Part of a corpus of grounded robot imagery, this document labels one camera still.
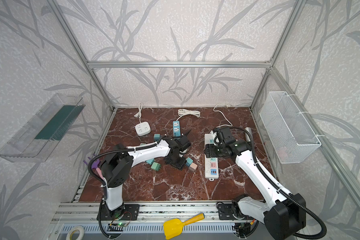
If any yellow plastic scoop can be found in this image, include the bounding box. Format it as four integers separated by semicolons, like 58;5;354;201
163;213;205;240

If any purple plastic fork toy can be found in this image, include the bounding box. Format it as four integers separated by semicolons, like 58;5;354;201
82;154;104;180

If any white tape roll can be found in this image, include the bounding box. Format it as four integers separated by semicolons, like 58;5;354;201
66;226;85;240

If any green plug adapter lower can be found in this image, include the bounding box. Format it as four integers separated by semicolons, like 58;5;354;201
151;162;161;171

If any white square power socket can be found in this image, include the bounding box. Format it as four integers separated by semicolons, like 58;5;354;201
135;122;151;137

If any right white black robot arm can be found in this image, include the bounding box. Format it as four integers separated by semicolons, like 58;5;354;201
205;140;327;240

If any teal plug adapter lower right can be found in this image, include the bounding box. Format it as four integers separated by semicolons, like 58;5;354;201
186;158;193;167

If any teal plug adapter lower left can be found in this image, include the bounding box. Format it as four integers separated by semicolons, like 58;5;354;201
146;159;155;165

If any teal power strip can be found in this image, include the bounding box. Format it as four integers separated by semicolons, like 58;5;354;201
173;121;181;137

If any long white multicolour power strip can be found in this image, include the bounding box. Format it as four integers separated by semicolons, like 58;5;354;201
205;134;219;181

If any teal plug adapter near strip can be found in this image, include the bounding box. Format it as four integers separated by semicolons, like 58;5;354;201
154;134;161;142

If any clear plastic wall bin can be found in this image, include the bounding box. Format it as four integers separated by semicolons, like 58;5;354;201
0;94;86;163

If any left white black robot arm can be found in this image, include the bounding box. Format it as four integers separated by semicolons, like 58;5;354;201
87;132;191;212

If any white wire mesh basket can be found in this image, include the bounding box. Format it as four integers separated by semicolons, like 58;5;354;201
260;91;322;164

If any pink plug adapter lower right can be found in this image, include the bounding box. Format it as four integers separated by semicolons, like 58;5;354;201
189;163;198;172

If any metal cylinder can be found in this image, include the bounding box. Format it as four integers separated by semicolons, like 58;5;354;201
244;127;253;142

